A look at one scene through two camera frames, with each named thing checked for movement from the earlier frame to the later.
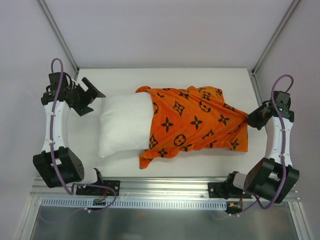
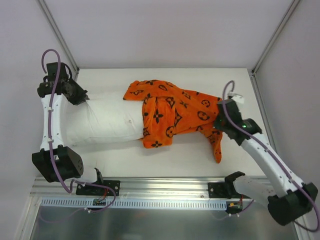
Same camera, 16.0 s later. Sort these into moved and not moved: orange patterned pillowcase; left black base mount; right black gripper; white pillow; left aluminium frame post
Moved: white pillow; orange patterned pillowcase; right black gripper
Not moved: left black base mount; left aluminium frame post
